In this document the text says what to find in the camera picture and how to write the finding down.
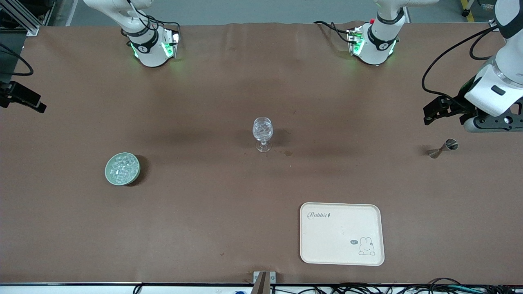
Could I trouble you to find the silver metal jigger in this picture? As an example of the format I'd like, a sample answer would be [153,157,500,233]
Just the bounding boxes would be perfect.
[428,139,459,159]

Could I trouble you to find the heap of clear ice cubes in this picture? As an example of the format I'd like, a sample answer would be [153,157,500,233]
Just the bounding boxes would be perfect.
[108,154,138,183]

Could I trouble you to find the cluster of clear ice cubes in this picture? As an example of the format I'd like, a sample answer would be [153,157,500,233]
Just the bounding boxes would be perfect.
[254,120,273,139]

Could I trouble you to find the clear stemmed wine glass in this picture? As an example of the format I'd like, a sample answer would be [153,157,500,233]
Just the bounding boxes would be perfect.
[253,117,274,153]

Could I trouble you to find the pale green round bowl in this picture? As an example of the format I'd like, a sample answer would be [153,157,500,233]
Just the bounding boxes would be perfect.
[105,152,141,186]

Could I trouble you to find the cream rabbit print tray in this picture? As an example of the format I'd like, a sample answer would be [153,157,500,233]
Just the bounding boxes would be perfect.
[299,202,385,267]

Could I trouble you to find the brown table mat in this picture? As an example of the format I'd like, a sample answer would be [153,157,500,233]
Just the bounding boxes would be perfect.
[0,22,523,285]

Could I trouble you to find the aluminium frame profile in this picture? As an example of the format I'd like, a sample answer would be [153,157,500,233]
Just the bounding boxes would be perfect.
[0,0,41,36]

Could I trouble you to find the black left arm base cable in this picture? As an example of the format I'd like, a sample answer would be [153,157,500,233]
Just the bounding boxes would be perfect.
[313,20,353,44]

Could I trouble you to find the black arm base cable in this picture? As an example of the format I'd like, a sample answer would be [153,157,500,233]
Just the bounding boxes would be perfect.
[123,0,181,39]
[313,20,353,44]

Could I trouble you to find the black right arm base cable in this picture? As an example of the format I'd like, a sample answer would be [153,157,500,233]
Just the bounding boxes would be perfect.
[123,0,181,39]

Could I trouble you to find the tangled black cables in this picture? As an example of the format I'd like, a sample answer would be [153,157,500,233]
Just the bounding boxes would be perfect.
[327,278,523,294]

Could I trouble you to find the grey metal camera bracket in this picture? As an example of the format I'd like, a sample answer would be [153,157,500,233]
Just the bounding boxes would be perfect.
[253,270,277,294]

